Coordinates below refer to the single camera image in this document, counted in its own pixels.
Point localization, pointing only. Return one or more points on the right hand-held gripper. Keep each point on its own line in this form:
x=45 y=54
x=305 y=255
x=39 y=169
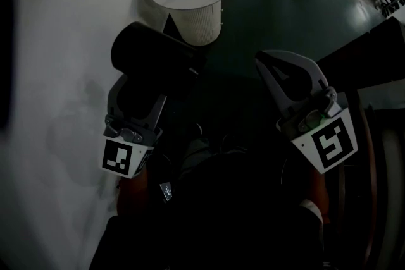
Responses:
x=332 y=142

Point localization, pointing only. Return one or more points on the black bench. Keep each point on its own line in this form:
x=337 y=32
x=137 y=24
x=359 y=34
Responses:
x=373 y=53

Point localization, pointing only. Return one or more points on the black hair dryer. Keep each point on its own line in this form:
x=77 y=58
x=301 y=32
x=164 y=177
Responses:
x=142 y=50

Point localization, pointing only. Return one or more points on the black panel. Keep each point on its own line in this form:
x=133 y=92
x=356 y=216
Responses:
x=6 y=57

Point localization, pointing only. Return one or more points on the person's left forearm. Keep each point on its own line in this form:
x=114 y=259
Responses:
x=133 y=196

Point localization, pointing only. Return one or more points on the person's right forearm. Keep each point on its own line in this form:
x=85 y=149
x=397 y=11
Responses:
x=320 y=193

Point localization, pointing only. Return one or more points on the person's dark clothing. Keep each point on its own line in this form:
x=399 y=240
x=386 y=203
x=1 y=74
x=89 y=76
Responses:
x=221 y=218

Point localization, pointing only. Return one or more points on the small black label tag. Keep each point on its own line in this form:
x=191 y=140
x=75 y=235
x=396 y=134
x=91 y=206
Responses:
x=166 y=192

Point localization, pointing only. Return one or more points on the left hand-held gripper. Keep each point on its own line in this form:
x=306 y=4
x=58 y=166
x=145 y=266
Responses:
x=118 y=156

